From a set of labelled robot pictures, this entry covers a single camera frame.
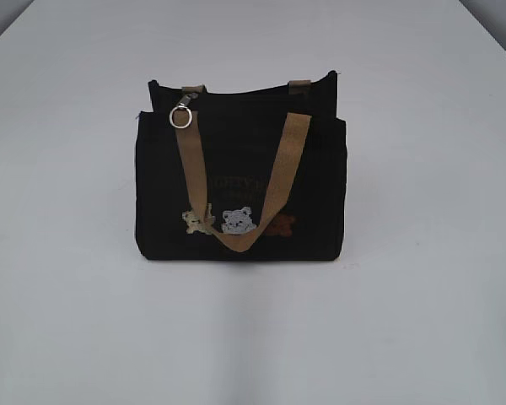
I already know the black fabric tote bag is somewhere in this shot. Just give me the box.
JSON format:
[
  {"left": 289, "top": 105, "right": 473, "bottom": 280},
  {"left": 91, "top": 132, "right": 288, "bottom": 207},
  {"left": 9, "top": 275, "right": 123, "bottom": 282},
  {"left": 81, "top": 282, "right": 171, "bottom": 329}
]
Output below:
[{"left": 134, "top": 71, "right": 347, "bottom": 262}]

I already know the silver zipper pull with ring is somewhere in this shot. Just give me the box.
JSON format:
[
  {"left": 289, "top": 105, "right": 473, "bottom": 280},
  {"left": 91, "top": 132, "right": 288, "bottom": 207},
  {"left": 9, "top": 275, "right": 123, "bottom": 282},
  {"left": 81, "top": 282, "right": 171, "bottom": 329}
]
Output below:
[{"left": 169, "top": 95, "right": 193, "bottom": 129}]

